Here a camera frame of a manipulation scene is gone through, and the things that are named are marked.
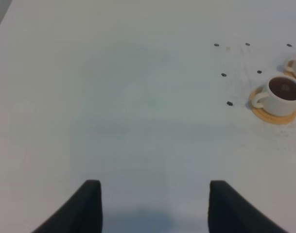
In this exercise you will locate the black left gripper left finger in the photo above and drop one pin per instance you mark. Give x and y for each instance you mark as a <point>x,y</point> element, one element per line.
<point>82,213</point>

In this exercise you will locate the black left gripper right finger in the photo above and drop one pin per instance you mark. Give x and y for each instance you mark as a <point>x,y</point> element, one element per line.
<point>229,212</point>

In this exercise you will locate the wooden coaster near teapot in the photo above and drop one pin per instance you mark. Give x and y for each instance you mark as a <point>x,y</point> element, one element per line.
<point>290,74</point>

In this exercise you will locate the wooden coaster front left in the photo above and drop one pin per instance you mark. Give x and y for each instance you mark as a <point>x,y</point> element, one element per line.
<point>266,117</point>

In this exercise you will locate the white teacup front left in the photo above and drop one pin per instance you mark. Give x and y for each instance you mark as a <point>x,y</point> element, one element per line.
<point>277,97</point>

